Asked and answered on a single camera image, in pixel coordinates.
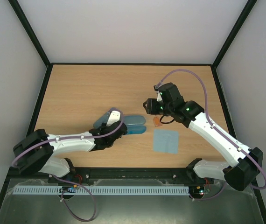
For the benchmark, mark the black metal frame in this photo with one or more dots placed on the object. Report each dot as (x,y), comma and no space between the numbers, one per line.
(12,172)

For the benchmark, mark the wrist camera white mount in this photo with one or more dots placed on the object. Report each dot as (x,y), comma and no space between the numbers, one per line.
(159,98)
(113,117)

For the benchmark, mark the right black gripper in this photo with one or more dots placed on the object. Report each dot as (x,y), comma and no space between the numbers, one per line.
(150,106)

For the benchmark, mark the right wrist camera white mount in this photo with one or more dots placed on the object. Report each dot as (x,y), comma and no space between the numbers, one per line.
(159,98)

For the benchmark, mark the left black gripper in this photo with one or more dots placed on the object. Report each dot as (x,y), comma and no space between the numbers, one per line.
(102,126)

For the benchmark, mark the green glasses case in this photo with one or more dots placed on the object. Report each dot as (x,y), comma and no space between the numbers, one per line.
(103,119)

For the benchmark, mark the orange sunglasses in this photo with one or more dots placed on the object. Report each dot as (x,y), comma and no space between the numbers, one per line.
(156,121)

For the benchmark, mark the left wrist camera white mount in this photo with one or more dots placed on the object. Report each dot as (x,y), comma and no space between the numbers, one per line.
(113,117)

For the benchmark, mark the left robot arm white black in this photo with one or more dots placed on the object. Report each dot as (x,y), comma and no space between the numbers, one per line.
(39,151)

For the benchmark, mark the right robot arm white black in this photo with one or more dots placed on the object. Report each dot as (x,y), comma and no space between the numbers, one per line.
(242,164)

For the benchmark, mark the light blue slotted cable duct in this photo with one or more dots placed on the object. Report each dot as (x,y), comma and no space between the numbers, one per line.
(103,190)

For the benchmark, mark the blue transparent glasses case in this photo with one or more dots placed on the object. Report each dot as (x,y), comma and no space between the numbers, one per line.
(135,124)

